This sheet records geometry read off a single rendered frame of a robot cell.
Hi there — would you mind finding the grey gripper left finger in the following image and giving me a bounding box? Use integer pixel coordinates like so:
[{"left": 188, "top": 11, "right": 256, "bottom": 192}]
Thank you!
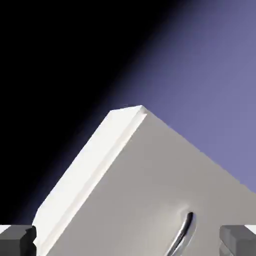
[{"left": 0, "top": 224, "right": 38, "bottom": 256}]

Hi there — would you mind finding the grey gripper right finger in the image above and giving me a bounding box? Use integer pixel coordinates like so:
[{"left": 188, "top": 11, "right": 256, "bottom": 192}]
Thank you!
[{"left": 219, "top": 224, "right": 256, "bottom": 256}]

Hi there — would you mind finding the white painted cabinet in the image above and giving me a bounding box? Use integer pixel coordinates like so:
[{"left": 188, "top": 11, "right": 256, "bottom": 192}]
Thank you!
[{"left": 32, "top": 104, "right": 256, "bottom": 256}]

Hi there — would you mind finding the white drawer front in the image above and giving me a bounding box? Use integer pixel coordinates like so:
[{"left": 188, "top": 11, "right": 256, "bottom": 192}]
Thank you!
[{"left": 45, "top": 113, "right": 256, "bottom": 256}]

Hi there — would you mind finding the curved silver drawer handle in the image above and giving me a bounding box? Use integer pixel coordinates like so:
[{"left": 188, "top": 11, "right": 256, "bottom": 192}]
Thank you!
[{"left": 166, "top": 211, "right": 194, "bottom": 256}]

